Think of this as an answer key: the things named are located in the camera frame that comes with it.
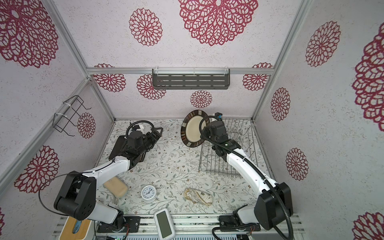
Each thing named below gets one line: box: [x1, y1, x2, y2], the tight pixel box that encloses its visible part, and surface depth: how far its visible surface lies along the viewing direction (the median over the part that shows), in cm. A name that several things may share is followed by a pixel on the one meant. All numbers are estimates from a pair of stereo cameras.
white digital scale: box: [153, 208, 176, 240], surface depth 71 cm
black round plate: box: [180, 109, 210, 148], surface depth 90 cm
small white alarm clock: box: [141, 185, 157, 203], surface depth 82 cm
